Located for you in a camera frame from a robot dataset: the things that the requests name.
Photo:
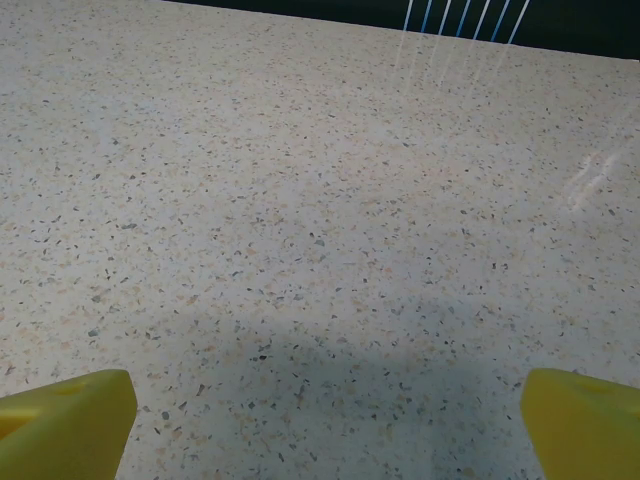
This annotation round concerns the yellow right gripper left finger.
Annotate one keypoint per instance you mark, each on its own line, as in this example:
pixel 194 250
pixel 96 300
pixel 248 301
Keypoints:
pixel 65 430

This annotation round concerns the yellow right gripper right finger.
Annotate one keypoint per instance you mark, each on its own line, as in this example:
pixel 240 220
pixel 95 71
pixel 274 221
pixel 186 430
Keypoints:
pixel 585 430

